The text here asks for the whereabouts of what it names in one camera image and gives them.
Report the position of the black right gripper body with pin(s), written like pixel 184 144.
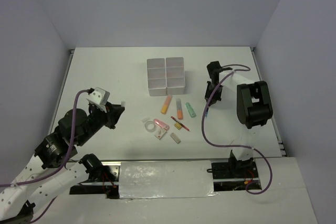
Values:
pixel 218 95

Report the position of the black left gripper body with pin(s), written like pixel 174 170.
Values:
pixel 98 118

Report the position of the red pen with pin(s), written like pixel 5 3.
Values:
pixel 180 123

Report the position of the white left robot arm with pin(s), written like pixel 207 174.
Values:
pixel 45 175

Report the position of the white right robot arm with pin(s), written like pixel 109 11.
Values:
pixel 253 108

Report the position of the white right divided container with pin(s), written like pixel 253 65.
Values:
pixel 175 75

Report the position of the white divided container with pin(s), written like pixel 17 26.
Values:
pixel 156 76
pixel 175 75

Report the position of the clear tape roll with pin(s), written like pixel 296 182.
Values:
pixel 150 126

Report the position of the white left divided container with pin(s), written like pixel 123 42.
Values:
pixel 156 76

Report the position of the orange highlighter clear cap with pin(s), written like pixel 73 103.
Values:
pixel 179 109

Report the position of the pink utility knife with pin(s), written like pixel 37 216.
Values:
pixel 161 124

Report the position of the white red staple box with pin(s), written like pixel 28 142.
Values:
pixel 160 133

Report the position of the pink yellow highlighter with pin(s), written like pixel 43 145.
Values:
pixel 166 104

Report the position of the small yellow box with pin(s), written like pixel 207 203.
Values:
pixel 178 126

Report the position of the white eraser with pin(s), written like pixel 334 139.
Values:
pixel 175 138

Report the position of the silver foil cover plate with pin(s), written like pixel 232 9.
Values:
pixel 171 179

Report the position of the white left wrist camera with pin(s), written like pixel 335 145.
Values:
pixel 98 97

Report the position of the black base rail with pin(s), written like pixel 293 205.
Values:
pixel 225 178

